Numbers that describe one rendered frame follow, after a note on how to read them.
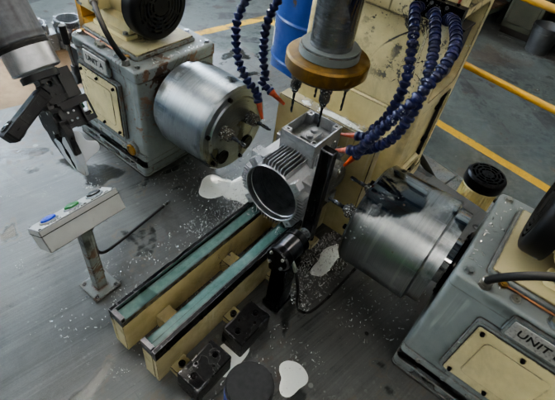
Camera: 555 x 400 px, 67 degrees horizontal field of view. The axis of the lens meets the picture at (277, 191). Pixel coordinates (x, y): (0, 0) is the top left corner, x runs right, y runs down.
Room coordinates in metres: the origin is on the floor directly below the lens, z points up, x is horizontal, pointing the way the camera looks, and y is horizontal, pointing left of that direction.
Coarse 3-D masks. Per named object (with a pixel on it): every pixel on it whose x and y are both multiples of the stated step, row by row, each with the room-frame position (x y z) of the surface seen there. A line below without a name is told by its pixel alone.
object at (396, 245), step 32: (384, 192) 0.65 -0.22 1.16; (416, 192) 0.66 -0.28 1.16; (352, 224) 0.60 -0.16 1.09; (384, 224) 0.59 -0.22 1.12; (416, 224) 0.59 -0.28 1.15; (448, 224) 0.59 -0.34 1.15; (352, 256) 0.58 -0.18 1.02; (384, 256) 0.55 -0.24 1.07; (416, 256) 0.54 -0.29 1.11; (448, 256) 0.57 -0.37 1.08; (416, 288) 0.51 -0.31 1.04
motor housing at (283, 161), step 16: (272, 144) 0.86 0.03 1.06; (272, 160) 0.75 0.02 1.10; (288, 160) 0.76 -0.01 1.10; (304, 160) 0.77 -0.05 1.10; (256, 176) 0.80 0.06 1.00; (272, 176) 0.84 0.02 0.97; (288, 176) 0.72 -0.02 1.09; (304, 176) 0.75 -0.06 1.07; (256, 192) 0.78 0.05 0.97; (272, 192) 0.81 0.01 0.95; (288, 192) 0.83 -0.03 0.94; (304, 192) 0.72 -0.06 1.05; (256, 208) 0.75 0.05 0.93; (272, 208) 0.75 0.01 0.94; (288, 208) 0.76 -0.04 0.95; (304, 208) 0.69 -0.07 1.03
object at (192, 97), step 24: (192, 72) 0.98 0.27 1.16; (216, 72) 1.00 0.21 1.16; (168, 96) 0.92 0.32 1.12; (192, 96) 0.90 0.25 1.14; (216, 96) 0.90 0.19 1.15; (240, 96) 0.94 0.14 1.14; (168, 120) 0.89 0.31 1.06; (192, 120) 0.86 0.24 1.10; (216, 120) 0.87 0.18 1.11; (240, 120) 0.94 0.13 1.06; (192, 144) 0.84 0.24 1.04; (216, 144) 0.86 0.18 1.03; (216, 168) 0.88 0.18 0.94
